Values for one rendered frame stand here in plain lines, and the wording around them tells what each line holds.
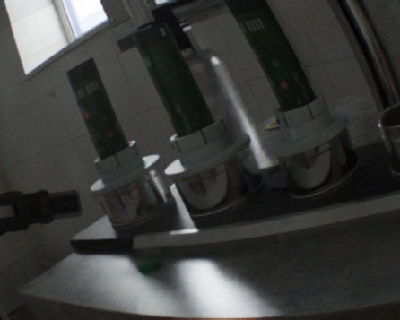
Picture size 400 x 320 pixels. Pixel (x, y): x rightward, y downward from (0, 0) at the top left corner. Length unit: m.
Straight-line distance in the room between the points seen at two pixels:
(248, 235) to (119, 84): 2.49
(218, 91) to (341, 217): 0.33
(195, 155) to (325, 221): 0.15
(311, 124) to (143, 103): 2.43
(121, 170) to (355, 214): 0.28
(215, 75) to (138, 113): 2.21
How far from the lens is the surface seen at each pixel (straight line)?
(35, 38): 3.68
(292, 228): 0.43
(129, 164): 0.60
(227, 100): 0.70
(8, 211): 0.47
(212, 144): 0.52
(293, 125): 0.45
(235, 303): 0.38
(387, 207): 0.38
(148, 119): 2.87
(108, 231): 0.62
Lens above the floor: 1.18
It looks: 11 degrees down
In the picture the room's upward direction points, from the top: 24 degrees counter-clockwise
